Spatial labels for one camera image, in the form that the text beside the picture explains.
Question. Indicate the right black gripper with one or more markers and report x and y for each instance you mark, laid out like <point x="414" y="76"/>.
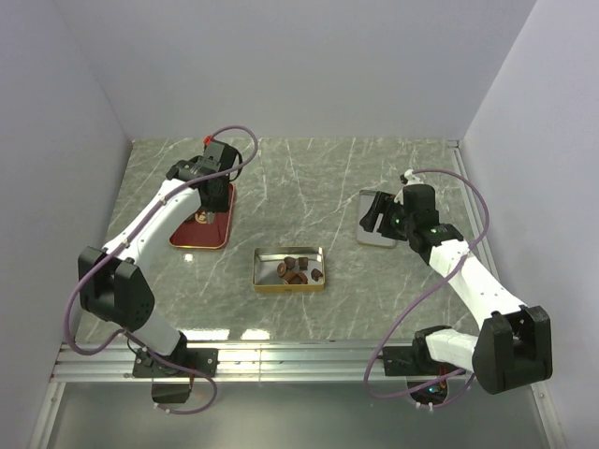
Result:
<point x="383" y="202"/>

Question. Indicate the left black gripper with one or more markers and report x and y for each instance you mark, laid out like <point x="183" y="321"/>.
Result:
<point x="222" y="204"/>

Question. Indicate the grey tin lid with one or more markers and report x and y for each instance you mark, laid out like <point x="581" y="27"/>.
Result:
<point x="375" y="239"/>

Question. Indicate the dark heart chocolate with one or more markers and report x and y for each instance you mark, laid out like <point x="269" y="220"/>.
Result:
<point x="316" y="275"/>

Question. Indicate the dark chocolate block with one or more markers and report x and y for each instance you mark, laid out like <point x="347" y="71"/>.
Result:
<point x="290" y="262"/>

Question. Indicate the round brown chocolate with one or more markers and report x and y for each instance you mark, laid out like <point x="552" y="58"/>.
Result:
<point x="293" y="277"/>

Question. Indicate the brown oval chocolate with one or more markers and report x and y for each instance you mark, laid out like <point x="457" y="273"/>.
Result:
<point x="282" y="269"/>

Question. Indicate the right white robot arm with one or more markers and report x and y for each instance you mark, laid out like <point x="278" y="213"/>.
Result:
<point x="513" y="346"/>

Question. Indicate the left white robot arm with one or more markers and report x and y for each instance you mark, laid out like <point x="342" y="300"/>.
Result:
<point x="116" y="289"/>

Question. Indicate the red rectangular tray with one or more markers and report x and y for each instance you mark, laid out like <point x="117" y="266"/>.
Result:
<point x="199" y="234"/>

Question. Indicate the gold tin box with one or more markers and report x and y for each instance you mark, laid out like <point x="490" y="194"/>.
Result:
<point x="265" y="261"/>

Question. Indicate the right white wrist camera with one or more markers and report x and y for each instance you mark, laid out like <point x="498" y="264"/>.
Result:
<point x="408" y="178"/>

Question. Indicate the aluminium rail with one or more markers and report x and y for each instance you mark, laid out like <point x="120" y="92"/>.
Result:
<point x="260" y="361"/>

